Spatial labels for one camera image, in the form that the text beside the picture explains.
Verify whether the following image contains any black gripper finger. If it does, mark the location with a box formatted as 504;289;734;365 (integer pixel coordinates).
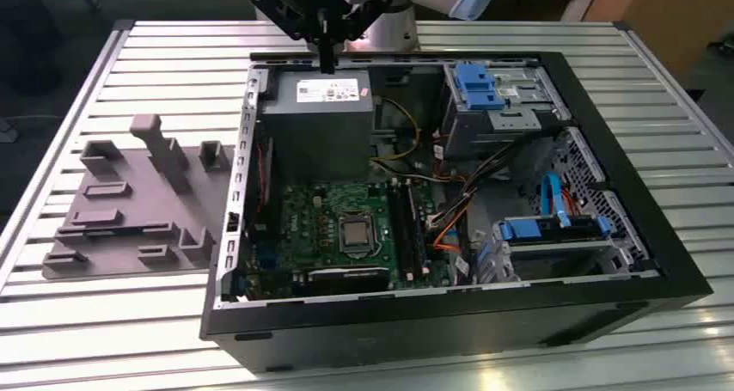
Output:
246;0;329;75
326;3;380;75

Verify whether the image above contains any blue RAM stick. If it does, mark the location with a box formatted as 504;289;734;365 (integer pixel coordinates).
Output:
82;225;153;238

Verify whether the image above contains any grey power supply unit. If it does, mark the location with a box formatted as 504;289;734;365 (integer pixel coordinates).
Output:
254;68;377;181

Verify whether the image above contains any metal drive cage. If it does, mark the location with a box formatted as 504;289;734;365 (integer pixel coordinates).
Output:
440;62;575;160

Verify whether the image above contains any green motherboard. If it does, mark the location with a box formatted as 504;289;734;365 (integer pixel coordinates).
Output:
277;178;453;297

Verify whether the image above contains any black office chair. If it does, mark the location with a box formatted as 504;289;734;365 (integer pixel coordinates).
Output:
0;0;65;96

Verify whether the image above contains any metal socket cover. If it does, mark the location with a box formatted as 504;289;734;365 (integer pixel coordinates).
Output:
333;209;384;260

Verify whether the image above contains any silver CPU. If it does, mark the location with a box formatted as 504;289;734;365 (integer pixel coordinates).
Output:
341;222;373;247

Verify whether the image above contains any grey parts rack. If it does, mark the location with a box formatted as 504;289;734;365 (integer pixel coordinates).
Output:
40;113;237;280

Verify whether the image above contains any wooden cabinet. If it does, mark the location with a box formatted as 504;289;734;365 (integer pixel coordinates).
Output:
583;0;734;79

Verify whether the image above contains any hard disk in blue carrier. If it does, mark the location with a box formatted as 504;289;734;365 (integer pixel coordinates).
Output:
495;216;611;242

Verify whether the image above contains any blue expansion slot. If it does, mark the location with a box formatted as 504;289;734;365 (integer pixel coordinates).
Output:
257;245;281;272

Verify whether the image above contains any black graphics card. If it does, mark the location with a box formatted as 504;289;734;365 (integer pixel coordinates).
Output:
289;265;392;298

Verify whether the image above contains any metal disk bay cage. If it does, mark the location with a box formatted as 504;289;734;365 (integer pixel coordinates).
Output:
468;218;660;287

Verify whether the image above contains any blue VGA port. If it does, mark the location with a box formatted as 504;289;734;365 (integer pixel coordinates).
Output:
226;274;248;301

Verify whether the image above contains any black PC case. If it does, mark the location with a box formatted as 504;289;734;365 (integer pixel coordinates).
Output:
197;50;715;373

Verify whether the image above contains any blue plastic drive bracket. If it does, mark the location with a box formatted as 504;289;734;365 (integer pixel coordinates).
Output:
452;63;509;111

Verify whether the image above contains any yellow black wire bundle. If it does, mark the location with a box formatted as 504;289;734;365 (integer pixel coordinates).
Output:
369;97;460;184

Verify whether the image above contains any black flat cable bundle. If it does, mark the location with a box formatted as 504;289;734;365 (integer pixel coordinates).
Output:
455;131;560;197

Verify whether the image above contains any coloured power wire bundle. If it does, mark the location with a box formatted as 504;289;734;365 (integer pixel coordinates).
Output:
427;191;480;231

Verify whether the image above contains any blue flat wire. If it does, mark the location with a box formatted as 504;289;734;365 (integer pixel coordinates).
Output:
539;172;573;229

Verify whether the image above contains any orange wire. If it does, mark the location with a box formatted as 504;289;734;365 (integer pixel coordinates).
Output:
431;218;468;253

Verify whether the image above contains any red flat wire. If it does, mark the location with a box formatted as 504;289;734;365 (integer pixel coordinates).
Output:
560;186;583;218

